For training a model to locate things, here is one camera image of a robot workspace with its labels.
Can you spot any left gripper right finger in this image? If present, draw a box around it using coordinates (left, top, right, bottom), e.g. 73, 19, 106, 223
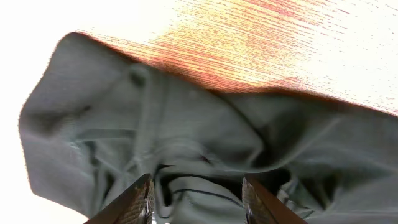
242, 176, 307, 224

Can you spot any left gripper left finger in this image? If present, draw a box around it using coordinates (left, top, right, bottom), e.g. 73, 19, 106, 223
85, 174, 155, 224

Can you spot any black polo shirt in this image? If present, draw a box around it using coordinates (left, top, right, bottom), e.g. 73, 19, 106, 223
19, 33, 397, 223

